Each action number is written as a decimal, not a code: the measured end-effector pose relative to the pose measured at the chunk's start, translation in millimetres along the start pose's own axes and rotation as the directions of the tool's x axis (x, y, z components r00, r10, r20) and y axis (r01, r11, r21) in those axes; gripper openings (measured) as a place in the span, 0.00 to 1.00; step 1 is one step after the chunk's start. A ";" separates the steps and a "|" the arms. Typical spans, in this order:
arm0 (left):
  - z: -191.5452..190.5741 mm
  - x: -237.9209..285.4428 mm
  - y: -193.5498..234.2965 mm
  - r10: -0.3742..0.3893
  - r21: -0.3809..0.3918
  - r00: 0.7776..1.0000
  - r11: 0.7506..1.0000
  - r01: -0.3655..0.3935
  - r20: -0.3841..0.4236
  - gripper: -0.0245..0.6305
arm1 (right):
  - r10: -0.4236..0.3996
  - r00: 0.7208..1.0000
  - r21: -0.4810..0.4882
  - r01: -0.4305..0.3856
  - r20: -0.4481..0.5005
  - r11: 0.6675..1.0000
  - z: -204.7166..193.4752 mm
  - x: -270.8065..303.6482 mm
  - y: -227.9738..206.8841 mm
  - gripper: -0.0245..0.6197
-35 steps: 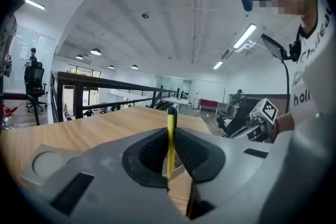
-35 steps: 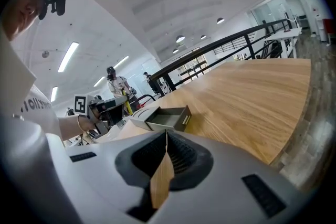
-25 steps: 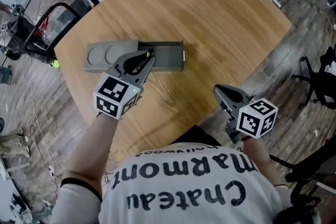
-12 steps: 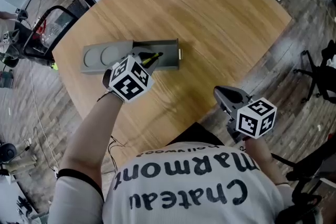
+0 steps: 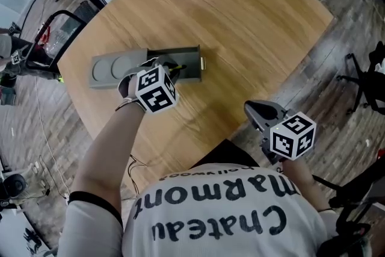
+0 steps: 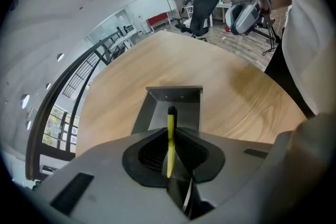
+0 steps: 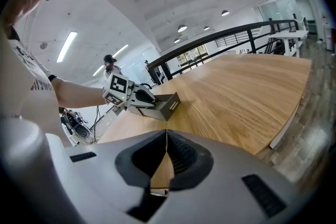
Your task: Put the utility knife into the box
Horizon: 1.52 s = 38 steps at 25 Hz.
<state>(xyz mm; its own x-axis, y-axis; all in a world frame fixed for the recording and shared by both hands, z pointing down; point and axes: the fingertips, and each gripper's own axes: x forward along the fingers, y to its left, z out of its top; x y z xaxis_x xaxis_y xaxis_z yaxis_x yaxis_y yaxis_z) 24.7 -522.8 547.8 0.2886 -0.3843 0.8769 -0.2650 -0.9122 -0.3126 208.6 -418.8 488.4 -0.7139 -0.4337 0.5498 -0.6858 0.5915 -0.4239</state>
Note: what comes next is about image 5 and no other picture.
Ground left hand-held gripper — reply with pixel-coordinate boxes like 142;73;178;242
135;55;182;114

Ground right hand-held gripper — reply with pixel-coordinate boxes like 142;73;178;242
244;99;318;166

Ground grey drawer box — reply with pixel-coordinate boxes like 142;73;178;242
88;45;209;90

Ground person's right forearm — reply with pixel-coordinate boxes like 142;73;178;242
280;156;335;212

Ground person's left forearm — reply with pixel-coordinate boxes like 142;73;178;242
69;101;147;216

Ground person's left hand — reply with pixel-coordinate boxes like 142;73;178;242
117;73;143;107

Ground person's black trousers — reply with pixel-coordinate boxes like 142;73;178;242
188;138;261;170

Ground wooden table with white legs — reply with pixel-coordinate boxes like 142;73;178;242
57;0;335;191

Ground person's white printed shirt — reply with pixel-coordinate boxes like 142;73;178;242
58;161;341;257

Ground large clear water bottle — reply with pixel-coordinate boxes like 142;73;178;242
45;27;73;55

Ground black treadmill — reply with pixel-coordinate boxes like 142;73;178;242
25;9;88;75

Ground black gray office chair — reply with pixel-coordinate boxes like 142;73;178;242
312;173;385;257

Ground black wheeled device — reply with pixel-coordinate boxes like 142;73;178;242
0;172;28;209

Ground thin wrist bracelet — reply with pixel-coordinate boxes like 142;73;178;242
114;97;143;113

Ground black floor cable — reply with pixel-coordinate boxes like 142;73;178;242
127;154;149;197

